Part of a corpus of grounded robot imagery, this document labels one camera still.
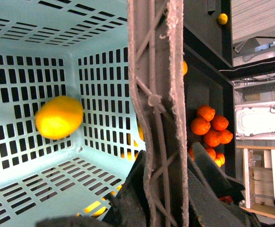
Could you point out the orange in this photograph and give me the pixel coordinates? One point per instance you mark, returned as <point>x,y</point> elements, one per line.
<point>212,138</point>
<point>219,123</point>
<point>200,126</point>
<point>191,153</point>
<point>206,112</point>
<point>226,136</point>
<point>211,152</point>

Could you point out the dark wooden display stand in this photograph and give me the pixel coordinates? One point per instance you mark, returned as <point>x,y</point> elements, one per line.
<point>207,49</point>

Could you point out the light blue plastic basket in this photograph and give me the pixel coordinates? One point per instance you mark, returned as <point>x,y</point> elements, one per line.
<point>75,48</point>

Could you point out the white appliance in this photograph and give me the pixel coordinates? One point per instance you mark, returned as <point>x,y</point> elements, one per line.
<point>255,121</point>

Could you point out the brown basket handle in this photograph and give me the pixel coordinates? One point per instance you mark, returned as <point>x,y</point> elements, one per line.
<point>155,54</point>

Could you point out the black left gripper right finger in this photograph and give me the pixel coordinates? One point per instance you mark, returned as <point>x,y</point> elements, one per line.
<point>214,197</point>

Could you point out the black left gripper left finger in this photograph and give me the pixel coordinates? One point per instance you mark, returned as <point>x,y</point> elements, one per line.
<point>129,208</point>

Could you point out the yellow lemon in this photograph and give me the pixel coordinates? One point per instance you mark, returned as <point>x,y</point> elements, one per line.
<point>185,68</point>
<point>222,19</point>
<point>59,117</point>

